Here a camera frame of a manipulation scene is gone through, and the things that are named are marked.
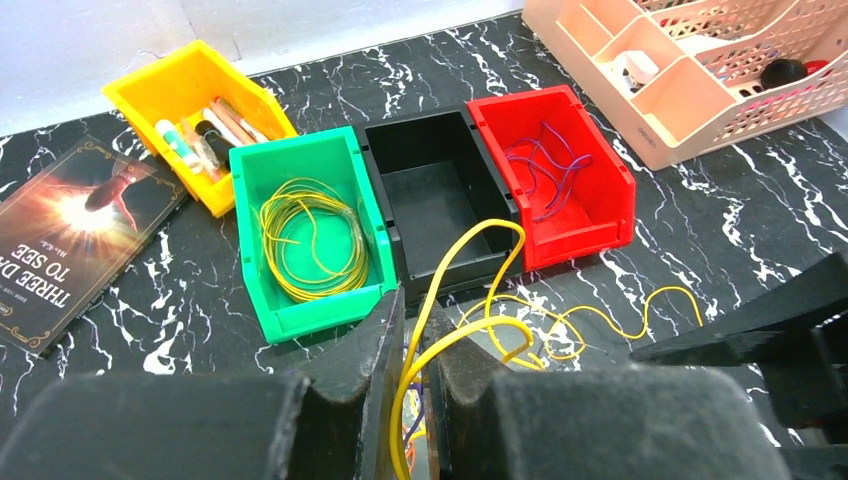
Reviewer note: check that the dark paperback book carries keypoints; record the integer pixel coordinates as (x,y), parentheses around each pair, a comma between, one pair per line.
(68,232)

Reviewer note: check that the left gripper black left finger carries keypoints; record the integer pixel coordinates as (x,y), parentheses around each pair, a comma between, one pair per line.
(325,419)

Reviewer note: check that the white item in rack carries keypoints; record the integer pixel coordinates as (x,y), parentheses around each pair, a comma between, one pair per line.
(632,70)

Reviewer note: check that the green plastic bin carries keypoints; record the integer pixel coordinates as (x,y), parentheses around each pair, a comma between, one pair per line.
(315,252)

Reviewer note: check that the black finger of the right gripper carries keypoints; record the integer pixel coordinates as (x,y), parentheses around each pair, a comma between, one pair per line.
(795,333)

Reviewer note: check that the red plastic bin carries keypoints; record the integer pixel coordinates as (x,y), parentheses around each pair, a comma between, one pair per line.
(576,197)

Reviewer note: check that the peach plastic file rack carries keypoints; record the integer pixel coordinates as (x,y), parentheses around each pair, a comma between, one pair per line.
(729,70)

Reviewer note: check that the black plastic bin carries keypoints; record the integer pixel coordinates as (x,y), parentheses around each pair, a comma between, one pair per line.
(434,179)

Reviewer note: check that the yellow plastic bin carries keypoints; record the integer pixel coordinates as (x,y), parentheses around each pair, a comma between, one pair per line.
(181,86)

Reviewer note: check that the markers in yellow bin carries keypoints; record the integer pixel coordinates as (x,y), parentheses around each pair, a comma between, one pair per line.
(204,147)

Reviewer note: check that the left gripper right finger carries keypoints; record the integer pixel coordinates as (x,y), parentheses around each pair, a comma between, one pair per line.
(633,422)

